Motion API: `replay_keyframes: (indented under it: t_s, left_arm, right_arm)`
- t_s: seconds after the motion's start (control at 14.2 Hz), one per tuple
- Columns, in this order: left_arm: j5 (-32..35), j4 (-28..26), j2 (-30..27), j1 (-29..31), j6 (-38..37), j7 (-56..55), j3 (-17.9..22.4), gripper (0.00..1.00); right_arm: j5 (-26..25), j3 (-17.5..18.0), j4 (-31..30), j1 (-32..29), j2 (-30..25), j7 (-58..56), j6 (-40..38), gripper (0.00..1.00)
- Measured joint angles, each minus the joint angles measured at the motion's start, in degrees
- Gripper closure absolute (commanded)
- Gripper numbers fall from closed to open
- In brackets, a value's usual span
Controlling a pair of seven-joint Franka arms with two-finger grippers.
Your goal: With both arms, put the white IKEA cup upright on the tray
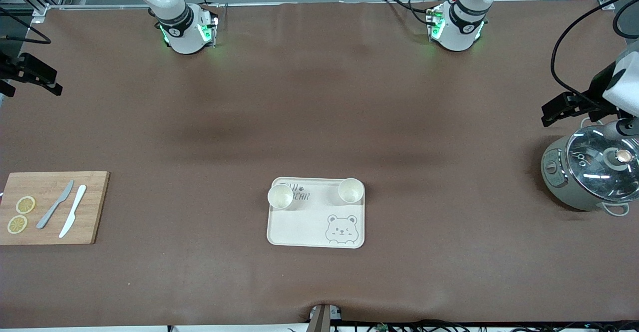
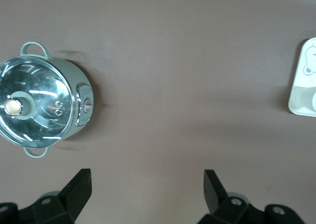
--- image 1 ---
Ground cream bear print tray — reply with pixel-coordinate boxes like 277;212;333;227
267;177;366;249

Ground glass pot lid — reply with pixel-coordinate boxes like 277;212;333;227
566;125;639;196

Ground grey pot with glass lid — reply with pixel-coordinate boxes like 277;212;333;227
541;122;639;217

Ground grey plastic knife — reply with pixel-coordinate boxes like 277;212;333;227
36;180;74;230

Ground white plastic knife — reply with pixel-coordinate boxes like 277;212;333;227
59;185;87;238

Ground bamboo cutting board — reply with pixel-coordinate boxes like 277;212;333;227
0;171;110;246

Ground brown table mat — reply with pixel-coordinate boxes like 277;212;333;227
0;1;639;329

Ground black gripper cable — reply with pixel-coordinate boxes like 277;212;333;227
0;6;52;44
550;0;639;105

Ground black looped cable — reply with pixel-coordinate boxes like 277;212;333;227
612;2;639;39

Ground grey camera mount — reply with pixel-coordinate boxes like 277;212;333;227
309;304;344;332

